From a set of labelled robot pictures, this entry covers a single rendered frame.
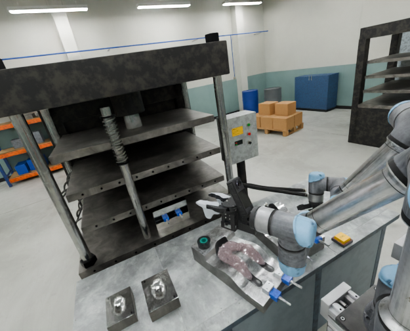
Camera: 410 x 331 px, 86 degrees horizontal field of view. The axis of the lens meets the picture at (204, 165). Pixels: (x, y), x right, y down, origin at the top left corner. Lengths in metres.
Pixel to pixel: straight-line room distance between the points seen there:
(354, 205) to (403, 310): 0.23
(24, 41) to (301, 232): 7.30
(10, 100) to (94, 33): 6.23
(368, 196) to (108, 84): 1.23
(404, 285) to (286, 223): 0.25
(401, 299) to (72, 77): 1.45
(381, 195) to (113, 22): 7.46
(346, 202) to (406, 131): 0.44
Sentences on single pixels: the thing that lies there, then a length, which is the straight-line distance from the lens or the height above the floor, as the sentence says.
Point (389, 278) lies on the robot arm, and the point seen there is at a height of 1.27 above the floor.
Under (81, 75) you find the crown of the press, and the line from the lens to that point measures 1.37.
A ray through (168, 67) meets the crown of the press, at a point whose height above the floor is 1.90.
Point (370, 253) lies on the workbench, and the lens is 2.05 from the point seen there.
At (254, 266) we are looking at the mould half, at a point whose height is 0.87.
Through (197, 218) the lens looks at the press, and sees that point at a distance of 1.83.
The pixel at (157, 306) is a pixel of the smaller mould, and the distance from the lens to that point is 1.28.
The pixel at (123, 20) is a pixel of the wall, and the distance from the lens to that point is 7.75.
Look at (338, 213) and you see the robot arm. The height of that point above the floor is 1.45.
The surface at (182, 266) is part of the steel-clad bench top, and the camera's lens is 1.48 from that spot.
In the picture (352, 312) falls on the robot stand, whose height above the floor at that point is 1.04.
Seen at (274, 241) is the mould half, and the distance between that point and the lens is 1.43.
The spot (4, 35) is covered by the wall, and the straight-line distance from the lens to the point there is 7.52.
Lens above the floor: 1.87
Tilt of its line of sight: 23 degrees down
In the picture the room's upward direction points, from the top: 10 degrees counter-clockwise
